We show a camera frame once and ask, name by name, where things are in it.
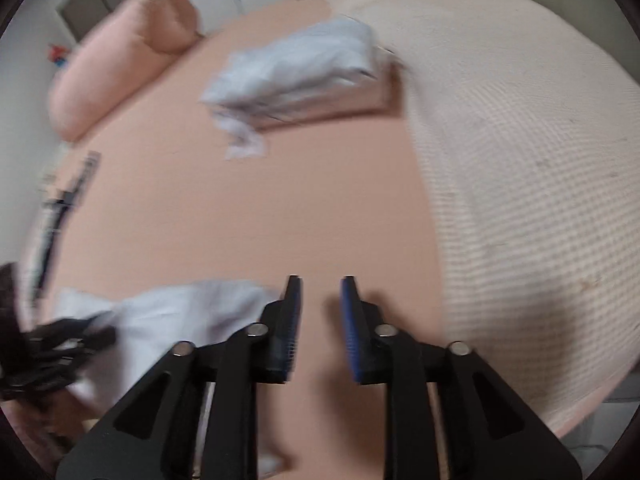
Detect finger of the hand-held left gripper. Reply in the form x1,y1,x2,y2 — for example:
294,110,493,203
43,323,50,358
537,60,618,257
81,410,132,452
30,311,118,361

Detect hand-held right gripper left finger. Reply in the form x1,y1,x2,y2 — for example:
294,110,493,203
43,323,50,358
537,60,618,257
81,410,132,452
55,275,304,480

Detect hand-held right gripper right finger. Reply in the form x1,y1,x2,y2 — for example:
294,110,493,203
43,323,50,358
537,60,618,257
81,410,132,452
340,275,583,480

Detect white shirt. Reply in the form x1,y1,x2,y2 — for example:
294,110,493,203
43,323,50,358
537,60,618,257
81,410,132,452
52,280,288,478

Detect navy and white patterned clothes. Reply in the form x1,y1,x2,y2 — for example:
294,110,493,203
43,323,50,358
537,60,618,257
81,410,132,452
27,150,103,306

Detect folded white clothes stack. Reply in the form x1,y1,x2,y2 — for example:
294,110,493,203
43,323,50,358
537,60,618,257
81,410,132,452
200,17,396,161

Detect pink bed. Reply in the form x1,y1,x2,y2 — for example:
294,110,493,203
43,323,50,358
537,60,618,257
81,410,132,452
30,0,640,480

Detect cream waffle blanket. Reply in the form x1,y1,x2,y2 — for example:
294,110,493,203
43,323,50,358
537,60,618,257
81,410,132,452
320,0,640,436

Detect pink pillow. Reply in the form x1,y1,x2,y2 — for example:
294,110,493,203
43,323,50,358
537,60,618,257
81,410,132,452
49,0,201,143

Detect grey window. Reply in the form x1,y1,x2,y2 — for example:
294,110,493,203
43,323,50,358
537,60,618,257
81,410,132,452
55,0,126,43

